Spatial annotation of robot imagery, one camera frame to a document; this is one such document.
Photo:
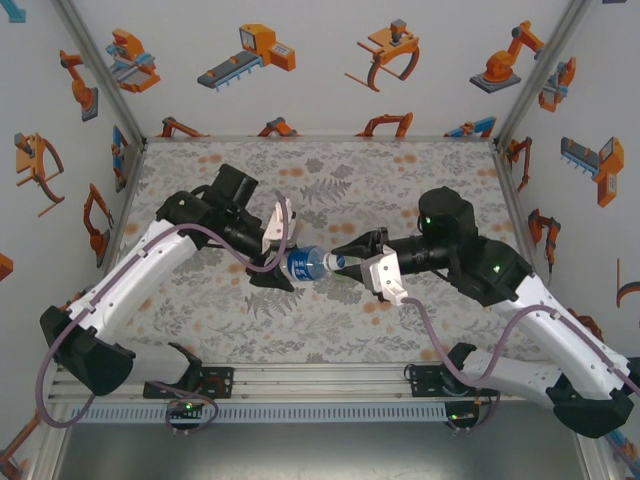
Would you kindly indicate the clear bottle with blue label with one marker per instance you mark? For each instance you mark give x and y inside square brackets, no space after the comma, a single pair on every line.
[305,265]

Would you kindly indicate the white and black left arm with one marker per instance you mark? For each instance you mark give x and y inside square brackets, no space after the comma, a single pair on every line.
[130,270]

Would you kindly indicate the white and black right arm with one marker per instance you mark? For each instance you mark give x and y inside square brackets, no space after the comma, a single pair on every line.
[565,340]

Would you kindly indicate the floral patterned table cover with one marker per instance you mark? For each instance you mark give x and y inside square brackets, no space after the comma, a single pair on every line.
[350,325]

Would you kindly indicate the controller board with green light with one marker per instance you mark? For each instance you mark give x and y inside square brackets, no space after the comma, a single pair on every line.
[460,416]
[186,407]

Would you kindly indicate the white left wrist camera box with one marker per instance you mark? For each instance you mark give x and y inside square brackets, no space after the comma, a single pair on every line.
[276,227]

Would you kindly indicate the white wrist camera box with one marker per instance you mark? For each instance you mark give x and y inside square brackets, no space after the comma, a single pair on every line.
[387,275]
[276,227]

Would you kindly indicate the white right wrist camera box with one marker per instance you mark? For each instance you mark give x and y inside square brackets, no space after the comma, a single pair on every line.
[387,275]

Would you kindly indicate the aluminium table edge rail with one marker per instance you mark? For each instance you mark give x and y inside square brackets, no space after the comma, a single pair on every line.
[320,138]
[125,200]
[515,210]

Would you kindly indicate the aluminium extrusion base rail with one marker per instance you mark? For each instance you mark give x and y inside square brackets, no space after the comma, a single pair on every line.
[320,380]

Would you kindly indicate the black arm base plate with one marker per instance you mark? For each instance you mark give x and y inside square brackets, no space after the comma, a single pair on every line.
[222,382]
[422,382]

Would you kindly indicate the aluminium frame post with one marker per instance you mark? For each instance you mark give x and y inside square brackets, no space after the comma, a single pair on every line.
[100,75]
[540,75]

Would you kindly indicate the aluminium frame leg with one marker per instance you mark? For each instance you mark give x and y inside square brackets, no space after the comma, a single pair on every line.
[42,465]
[592,460]

